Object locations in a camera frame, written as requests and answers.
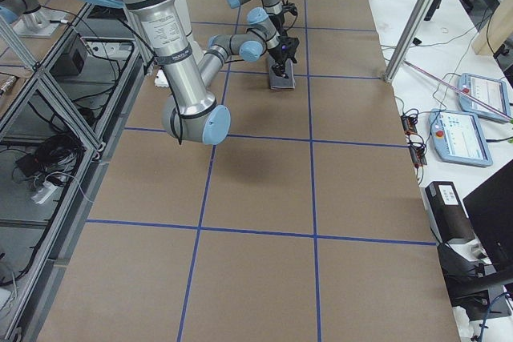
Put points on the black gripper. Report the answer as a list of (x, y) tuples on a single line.
[(287, 9), (279, 54)]

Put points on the pink grey-backed towel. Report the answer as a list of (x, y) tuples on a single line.
[(277, 82)]

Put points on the long reacher grabber stick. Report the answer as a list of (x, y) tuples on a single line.
[(464, 94)]

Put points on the near blue teach pendant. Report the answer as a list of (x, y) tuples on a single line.
[(458, 138)]

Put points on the blue teach pendant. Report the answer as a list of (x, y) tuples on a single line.
[(458, 138), (491, 91)]

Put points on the far blue teach pendant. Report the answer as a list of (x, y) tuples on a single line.
[(491, 91)]

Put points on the black floor box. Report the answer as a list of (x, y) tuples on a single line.
[(71, 61)]

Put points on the brown black device box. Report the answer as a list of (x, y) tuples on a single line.
[(451, 224)]

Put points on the black computer monitor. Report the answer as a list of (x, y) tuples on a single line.
[(489, 207)]

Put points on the white power strip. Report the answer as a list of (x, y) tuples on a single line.
[(46, 190)]

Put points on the aluminium frame post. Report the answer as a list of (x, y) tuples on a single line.
[(417, 15)]

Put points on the aluminium side frame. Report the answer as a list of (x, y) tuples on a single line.
[(62, 130)]

